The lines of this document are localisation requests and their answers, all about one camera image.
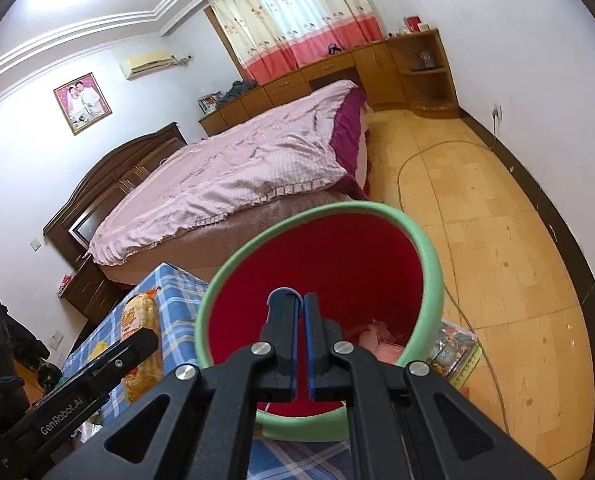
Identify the paper ball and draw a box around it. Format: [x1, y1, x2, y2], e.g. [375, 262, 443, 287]
[371, 342, 409, 364]
[358, 320, 399, 347]

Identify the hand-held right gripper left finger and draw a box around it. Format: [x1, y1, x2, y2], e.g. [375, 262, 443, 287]
[42, 287, 303, 480]

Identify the red bucket with green rim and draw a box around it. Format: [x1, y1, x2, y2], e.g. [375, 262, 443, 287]
[195, 201, 444, 443]

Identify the black dumbbell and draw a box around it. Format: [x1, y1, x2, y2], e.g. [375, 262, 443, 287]
[36, 364, 63, 392]

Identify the dark wooden nightstand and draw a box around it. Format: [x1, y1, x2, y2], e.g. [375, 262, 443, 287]
[60, 255, 128, 326]

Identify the framed wall photo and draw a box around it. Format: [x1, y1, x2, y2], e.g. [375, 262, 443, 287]
[54, 72, 113, 136]

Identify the floor cable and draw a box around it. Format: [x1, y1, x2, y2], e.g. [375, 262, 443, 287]
[396, 120, 509, 433]

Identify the colourful printed box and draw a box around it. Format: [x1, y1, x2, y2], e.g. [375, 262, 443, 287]
[425, 317, 483, 390]

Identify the dark clothes pile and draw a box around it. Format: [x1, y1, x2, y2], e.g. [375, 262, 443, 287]
[222, 79, 258, 98]

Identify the yellow orange snack packet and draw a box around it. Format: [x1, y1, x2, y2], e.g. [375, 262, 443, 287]
[121, 286, 164, 403]

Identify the dark wooden bed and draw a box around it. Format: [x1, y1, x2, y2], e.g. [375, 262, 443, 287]
[42, 79, 373, 311]

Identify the blue plaid tablecloth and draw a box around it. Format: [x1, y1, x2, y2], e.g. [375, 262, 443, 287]
[60, 261, 358, 480]

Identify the wooden corner shelf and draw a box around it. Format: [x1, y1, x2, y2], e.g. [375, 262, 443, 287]
[387, 29, 461, 120]

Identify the pink checked blanket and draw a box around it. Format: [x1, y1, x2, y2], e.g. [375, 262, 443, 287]
[88, 79, 363, 267]

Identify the long wooden cabinet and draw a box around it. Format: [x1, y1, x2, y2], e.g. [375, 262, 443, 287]
[198, 40, 403, 136]

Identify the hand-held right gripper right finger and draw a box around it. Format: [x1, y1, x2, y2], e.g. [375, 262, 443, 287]
[303, 292, 553, 480]

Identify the wall air conditioner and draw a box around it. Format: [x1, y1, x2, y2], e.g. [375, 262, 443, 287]
[118, 50, 174, 81]

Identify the cream and red curtain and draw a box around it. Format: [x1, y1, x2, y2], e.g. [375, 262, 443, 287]
[208, 0, 383, 83]

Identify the black jacket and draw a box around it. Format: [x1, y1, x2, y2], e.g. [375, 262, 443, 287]
[0, 280, 48, 371]

